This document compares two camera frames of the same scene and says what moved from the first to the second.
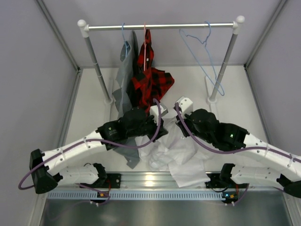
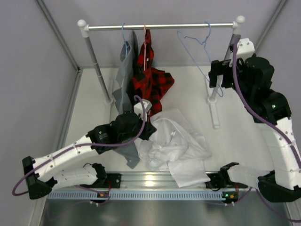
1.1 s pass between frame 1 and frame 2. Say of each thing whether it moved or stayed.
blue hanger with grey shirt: stayed
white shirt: stayed
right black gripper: moved
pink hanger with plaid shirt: stayed
